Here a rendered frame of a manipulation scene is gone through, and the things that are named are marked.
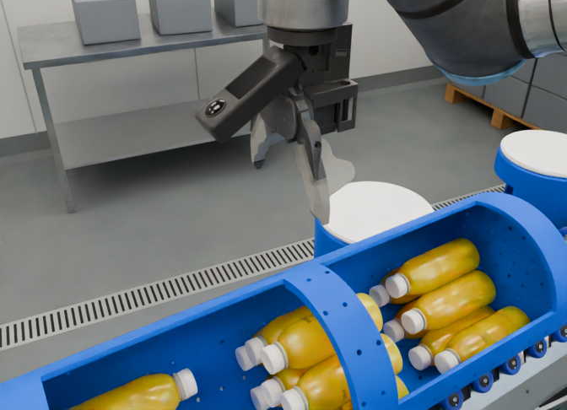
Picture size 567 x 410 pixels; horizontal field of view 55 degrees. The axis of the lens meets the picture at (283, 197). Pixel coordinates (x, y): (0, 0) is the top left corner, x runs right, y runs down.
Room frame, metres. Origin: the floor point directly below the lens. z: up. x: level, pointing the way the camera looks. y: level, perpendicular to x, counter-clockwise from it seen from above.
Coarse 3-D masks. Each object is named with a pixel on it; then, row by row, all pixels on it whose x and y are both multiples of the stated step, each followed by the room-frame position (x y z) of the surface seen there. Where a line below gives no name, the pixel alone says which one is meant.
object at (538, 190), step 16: (496, 160) 1.40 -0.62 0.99; (512, 176) 1.31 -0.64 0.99; (528, 176) 1.27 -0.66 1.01; (544, 176) 1.25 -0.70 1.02; (512, 192) 1.51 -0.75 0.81; (528, 192) 1.27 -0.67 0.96; (544, 192) 1.25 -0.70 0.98; (560, 192) 1.24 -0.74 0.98; (544, 208) 1.24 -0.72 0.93; (560, 208) 1.23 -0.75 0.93; (560, 224) 1.23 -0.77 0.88
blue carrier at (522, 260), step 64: (320, 256) 0.69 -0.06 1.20; (384, 256) 0.82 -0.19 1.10; (512, 256) 0.79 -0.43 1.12; (192, 320) 0.53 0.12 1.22; (256, 320) 0.67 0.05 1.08; (320, 320) 0.53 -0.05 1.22; (384, 320) 0.76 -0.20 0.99; (0, 384) 0.44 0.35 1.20; (64, 384) 0.51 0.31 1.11; (256, 384) 0.61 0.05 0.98; (384, 384) 0.48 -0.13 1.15; (448, 384) 0.53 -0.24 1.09
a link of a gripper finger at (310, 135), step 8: (304, 112) 0.51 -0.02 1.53; (304, 120) 0.51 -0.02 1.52; (312, 120) 0.52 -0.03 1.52; (304, 128) 0.50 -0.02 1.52; (312, 128) 0.50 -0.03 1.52; (296, 136) 0.51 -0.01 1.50; (304, 136) 0.50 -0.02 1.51; (312, 136) 0.50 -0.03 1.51; (320, 136) 0.50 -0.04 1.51; (304, 144) 0.50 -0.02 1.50; (312, 144) 0.49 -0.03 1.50; (320, 144) 0.50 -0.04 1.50; (312, 152) 0.49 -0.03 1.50; (320, 152) 0.49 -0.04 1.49; (312, 160) 0.49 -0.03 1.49; (320, 160) 0.50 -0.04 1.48; (312, 168) 0.49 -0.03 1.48; (320, 168) 0.49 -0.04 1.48; (320, 176) 0.49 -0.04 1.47
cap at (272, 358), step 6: (264, 348) 0.53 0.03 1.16; (270, 348) 0.53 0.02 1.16; (276, 348) 0.53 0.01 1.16; (264, 354) 0.53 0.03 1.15; (270, 354) 0.52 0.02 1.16; (276, 354) 0.52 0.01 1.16; (264, 360) 0.53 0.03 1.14; (270, 360) 0.52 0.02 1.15; (276, 360) 0.52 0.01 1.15; (282, 360) 0.52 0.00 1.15; (270, 366) 0.52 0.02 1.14; (276, 366) 0.51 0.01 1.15; (282, 366) 0.52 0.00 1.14; (270, 372) 0.52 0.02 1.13; (276, 372) 0.51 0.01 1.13
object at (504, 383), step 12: (552, 348) 0.74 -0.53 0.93; (564, 348) 0.75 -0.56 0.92; (528, 360) 0.71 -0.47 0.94; (540, 360) 0.72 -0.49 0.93; (552, 360) 0.72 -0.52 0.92; (528, 372) 0.69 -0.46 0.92; (468, 384) 0.64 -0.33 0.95; (504, 384) 0.66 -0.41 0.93; (516, 384) 0.67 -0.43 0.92; (468, 396) 0.63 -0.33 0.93; (480, 396) 0.63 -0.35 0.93; (492, 396) 0.64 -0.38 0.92; (468, 408) 0.61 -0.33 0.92; (480, 408) 0.62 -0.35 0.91
